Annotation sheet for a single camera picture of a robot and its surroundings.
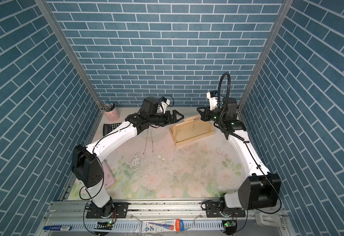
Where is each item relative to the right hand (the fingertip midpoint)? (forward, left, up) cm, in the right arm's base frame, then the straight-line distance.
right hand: (199, 109), depth 77 cm
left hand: (-4, +8, -4) cm, 10 cm away
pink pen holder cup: (+12, +60, -23) cm, 66 cm away
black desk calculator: (+5, +63, -29) cm, 70 cm away
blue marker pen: (-54, +64, -30) cm, 89 cm away
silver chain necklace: (-10, +33, -32) cm, 47 cm away
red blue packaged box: (-49, +14, -31) cm, 60 cm away
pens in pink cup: (+15, +64, -18) cm, 68 cm away
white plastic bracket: (-42, -37, -31) cm, 64 cm away
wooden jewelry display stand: (+9, +2, -31) cm, 32 cm away
